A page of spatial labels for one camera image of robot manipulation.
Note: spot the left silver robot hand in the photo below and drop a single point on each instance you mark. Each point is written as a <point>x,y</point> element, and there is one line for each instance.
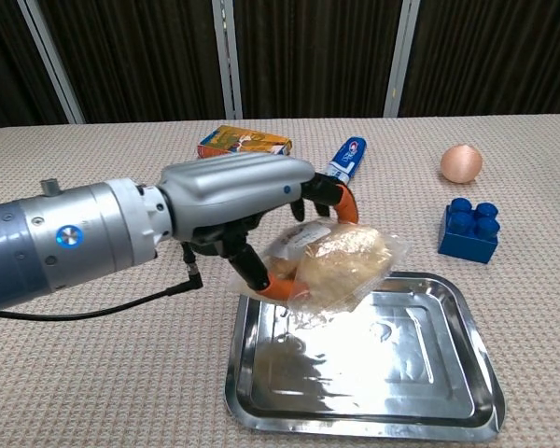
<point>233,186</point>

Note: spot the packaged bread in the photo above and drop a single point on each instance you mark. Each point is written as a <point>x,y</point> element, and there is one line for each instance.
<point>331,266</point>

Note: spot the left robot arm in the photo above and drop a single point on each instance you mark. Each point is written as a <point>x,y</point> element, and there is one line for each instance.
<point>65,242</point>

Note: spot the colourful printed carton box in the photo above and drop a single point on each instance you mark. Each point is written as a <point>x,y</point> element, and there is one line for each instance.
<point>245,142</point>

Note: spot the blue white toothpaste tube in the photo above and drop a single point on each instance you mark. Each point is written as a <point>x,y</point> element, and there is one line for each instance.
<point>347,158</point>

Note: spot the silver metal tray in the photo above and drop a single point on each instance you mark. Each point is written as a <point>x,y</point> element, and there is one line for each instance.
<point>364,364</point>

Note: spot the beige round onion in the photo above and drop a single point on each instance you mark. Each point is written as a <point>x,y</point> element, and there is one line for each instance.
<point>461,163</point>

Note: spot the beige woven tablecloth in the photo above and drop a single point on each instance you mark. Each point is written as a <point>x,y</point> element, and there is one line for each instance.
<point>98,373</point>

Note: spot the blue toy building block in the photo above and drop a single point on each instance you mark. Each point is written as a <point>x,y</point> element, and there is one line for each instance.
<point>469,231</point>

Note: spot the white metal frame post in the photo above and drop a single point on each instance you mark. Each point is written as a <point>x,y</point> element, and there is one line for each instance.
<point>228,58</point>
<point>400,58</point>
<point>51,60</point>

